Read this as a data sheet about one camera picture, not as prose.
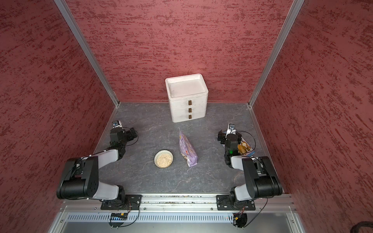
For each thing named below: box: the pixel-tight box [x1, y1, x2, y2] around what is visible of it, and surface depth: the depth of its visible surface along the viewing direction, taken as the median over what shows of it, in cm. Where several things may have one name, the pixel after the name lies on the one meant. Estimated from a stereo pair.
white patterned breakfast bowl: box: [153, 149, 174, 169], surface depth 87 cm
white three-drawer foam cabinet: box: [165, 73, 209, 123], surface depth 99 cm
